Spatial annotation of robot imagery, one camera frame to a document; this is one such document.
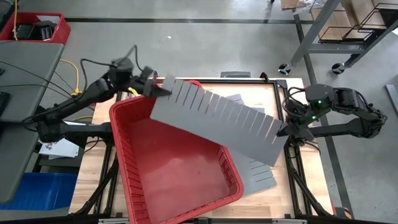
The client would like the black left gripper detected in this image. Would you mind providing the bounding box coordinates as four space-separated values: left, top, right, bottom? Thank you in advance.
133 76 172 98

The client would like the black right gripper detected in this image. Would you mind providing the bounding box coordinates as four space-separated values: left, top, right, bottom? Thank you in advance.
275 119 315 142

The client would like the long grey slotted divider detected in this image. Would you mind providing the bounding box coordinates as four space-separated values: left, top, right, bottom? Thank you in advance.
150 75 290 167
225 93 278 197

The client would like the large red plastic bin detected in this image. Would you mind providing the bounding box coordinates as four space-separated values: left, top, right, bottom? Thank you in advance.
108 80 245 224

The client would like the black caster wheel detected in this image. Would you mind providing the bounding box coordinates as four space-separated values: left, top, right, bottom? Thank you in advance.
277 63 293 76
330 62 346 75

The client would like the grey metal cart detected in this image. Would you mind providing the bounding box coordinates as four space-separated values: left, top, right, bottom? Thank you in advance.
290 0 398 68

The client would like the grey metal bar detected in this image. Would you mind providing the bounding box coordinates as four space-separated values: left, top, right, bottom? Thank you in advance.
384 83 398 116

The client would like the small red crate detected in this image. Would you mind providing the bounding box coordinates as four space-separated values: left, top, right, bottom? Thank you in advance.
0 11 72 46

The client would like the white printed paper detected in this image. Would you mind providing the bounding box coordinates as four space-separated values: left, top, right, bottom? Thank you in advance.
39 136 80 159

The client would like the brown cardboard box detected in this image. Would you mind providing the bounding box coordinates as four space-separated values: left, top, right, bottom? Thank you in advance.
349 0 387 30
310 6 354 41

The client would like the brown cardboard piece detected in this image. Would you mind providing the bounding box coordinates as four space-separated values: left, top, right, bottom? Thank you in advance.
280 0 300 10

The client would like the white paper sheet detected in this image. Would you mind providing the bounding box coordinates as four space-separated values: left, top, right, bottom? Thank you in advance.
36 14 60 24

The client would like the grey desk top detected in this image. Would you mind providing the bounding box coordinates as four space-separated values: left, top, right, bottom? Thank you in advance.
0 40 65 124
0 121 44 205

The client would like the black device box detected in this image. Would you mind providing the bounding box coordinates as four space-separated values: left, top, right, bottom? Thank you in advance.
16 20 56 41

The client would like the blue plastic bin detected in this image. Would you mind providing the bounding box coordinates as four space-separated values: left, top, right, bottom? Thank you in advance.
0 172 78 211

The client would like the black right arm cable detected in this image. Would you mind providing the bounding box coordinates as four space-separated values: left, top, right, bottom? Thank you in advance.
281 86 308 126

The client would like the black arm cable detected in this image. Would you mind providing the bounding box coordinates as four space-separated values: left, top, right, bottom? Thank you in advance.
80 44 143 93
281 86 308 126

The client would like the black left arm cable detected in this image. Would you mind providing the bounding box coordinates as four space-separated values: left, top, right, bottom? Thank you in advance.
80 44 143 93

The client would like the grey table-level camera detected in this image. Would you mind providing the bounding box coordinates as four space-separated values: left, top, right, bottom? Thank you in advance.
220 71 251 79

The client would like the yellow cable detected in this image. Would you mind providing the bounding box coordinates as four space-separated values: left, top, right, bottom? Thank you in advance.
60 58 83 96
11 0 19 41

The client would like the silver metal bracket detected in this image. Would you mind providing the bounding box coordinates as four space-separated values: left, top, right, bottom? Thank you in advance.
272 218 308 224
98 217 135 224

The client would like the black wire rack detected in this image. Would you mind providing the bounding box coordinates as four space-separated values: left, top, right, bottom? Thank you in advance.
317 2 391 44

